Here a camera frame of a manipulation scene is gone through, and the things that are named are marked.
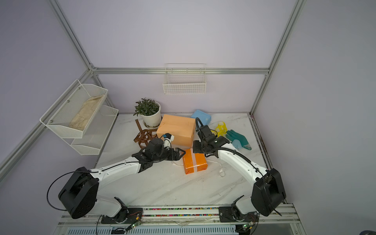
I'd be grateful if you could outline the aluminium frame rail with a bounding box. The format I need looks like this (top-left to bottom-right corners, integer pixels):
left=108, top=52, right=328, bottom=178
left=57, top=204, right=301, bottom=227

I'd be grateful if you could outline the white ribbon bow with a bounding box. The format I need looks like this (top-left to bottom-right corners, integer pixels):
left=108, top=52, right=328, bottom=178
left=173, top=149, right=226, bottom=178

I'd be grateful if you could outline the tan gift box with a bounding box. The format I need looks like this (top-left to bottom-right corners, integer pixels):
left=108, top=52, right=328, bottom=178
left=157, top=115, right=196, bottom=147

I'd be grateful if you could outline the orange gift box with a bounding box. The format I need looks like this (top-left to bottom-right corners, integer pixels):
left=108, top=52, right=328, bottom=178
left=183, top=148, right=208, bottom=174

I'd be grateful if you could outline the potted green plant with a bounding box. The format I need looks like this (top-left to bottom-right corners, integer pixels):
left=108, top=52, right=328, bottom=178
left=134, top=98, right=162, bottom=128

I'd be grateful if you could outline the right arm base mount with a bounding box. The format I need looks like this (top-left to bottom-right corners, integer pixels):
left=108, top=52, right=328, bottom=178
left=218, top=195, right=259, bottom=223

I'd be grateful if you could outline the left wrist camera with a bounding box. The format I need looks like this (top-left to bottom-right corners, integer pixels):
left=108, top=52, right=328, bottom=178
left=162, top=133, right=174, bottom=148

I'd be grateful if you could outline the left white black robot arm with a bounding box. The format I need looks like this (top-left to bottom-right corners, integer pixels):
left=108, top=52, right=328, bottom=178
left=58, top=138, right=186, bottom=223

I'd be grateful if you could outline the brown ribbon bow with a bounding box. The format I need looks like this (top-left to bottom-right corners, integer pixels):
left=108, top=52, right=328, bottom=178
left=134, top=119, right=158, bottom=149

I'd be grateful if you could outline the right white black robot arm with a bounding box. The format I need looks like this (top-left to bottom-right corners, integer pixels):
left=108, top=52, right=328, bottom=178
left=193, top=124, right=287, bottom=216

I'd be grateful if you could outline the white two-tier mesh shelf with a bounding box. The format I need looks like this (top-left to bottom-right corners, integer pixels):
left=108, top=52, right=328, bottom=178
left=40, top=80, right=118, bottom=155

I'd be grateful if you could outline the light blue gift box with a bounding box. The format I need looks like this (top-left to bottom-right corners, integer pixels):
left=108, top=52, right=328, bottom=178
left=191, top=110, right=212, bottom=125

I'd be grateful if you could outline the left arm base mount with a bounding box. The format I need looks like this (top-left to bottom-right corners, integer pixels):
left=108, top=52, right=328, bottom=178
left=101, top=197, right=143, bottom=224

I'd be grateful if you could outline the beige cloth in shelf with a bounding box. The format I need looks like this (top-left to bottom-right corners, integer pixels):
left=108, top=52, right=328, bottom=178
left=69, top=95, right=104, bottom=131

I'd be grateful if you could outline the yellow ribbon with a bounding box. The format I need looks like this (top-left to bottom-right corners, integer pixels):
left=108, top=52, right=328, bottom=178
left=215, top=121, right=228, bottom=137

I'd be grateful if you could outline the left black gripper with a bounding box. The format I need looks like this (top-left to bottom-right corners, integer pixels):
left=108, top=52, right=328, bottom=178
left=153, top=147, right=186, bottom=163

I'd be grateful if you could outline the white wire wall basket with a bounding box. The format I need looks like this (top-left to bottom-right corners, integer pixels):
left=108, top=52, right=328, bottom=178
left=163, top=63, right=207, bottom=95

